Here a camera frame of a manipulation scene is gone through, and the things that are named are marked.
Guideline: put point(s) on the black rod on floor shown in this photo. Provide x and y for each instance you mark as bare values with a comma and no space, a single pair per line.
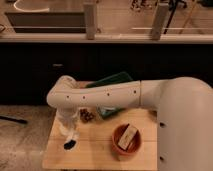
14,120

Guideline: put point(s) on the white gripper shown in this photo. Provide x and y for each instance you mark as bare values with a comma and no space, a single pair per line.
68,123

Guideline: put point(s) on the orange paper cup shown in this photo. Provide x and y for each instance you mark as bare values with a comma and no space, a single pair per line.
134,146

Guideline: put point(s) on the tan card in cup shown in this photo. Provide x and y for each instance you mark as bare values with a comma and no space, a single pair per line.
127,137

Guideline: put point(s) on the wooden table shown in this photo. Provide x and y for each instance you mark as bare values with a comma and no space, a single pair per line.
92,151

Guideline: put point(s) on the dark wooden bench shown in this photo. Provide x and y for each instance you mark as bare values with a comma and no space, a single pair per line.
47,22

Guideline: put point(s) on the brown pinecone cluster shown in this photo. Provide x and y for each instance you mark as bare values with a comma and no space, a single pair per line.
86,116

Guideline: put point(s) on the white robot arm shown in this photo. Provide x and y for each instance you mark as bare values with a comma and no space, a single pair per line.
184,107

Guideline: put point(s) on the black brush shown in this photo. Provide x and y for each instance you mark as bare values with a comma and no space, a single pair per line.
69,145

